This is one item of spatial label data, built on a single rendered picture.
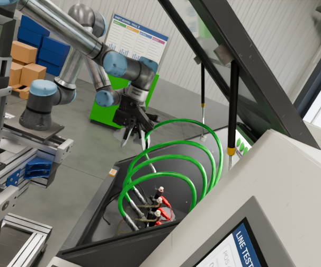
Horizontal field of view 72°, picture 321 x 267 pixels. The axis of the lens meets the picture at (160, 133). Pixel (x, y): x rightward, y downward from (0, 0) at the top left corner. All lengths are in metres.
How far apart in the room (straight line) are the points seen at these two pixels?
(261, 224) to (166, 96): 7.09
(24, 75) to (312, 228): 4.93
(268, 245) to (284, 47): 7.92
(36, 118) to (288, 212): 1.14
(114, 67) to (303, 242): 0.64
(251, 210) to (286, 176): 0.08
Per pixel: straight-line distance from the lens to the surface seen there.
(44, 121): 1.28
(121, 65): 0.76
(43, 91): 1.23
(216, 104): 7.62
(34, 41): 7.33
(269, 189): 0.42
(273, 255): 0.35
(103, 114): 4.32
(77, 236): 0.89
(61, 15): 0.80
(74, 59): 1.29
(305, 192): 0.37
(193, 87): 7.45
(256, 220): 0.40
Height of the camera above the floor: 1.60
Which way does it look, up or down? 18 degrees down
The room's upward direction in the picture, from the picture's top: 23 degrees clockwise
